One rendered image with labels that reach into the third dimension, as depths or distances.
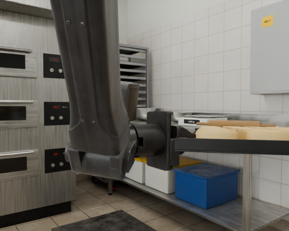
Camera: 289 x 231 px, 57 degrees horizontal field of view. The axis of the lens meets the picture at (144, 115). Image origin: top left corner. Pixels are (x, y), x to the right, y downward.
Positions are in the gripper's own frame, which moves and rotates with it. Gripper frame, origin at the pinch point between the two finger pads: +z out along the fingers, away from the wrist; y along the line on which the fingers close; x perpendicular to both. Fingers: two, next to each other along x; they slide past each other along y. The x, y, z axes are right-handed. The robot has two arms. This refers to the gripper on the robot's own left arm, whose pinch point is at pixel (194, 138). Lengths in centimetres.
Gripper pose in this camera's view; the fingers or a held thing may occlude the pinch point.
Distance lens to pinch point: 53.7
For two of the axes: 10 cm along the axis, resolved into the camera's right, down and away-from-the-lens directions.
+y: -0.1, 10.0, 0.0
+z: 8.5, 0.1, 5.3
